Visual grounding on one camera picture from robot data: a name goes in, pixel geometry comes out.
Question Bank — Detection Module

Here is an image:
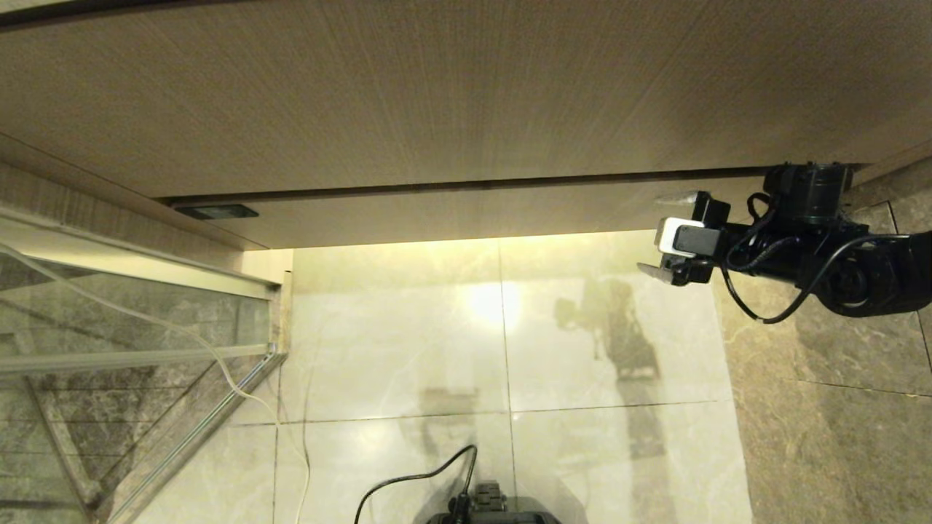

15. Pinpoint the framed glass shower door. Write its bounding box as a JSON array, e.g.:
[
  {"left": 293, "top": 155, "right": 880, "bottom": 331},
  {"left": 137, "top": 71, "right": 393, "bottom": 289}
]
[{"left": 0, "top": 207, "right": 293, "bottom": 524}]

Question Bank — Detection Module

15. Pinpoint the beige wooden drawer front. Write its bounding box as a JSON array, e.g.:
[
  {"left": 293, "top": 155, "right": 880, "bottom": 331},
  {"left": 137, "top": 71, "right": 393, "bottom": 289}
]
[{"left": 162, "top": 166, "right": 874, "bottom": 250}]

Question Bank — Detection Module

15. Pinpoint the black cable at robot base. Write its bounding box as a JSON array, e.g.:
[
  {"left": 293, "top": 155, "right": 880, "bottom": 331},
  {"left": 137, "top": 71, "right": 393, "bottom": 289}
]
[{"left": 355, "top": 445, "right": 479, "bottom": 524}]

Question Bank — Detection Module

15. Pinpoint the beige wooden vanity cabinet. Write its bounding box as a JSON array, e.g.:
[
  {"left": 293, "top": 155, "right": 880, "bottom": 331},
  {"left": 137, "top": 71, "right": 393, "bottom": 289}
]
[{"left": 0, "top": 0, "right": 932, "bottom": 253}]

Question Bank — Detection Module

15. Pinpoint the thin white cable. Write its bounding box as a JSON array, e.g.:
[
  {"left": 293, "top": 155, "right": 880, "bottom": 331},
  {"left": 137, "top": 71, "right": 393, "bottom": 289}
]
[{"left": 0, "top": 242, "right": 312, "bottom": 524}]

